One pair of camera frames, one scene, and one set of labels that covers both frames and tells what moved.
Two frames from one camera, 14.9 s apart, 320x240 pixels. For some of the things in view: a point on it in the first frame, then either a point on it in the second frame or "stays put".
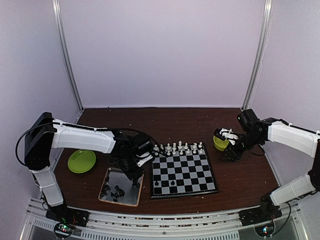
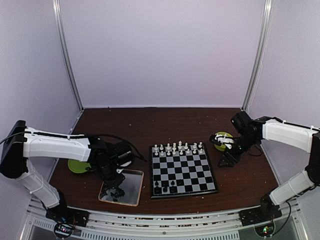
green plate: [81, 161] stays put
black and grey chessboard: [181, 169] stays put
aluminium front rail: [289, 226] stays put
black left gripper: [135, 175] → [113, 183]
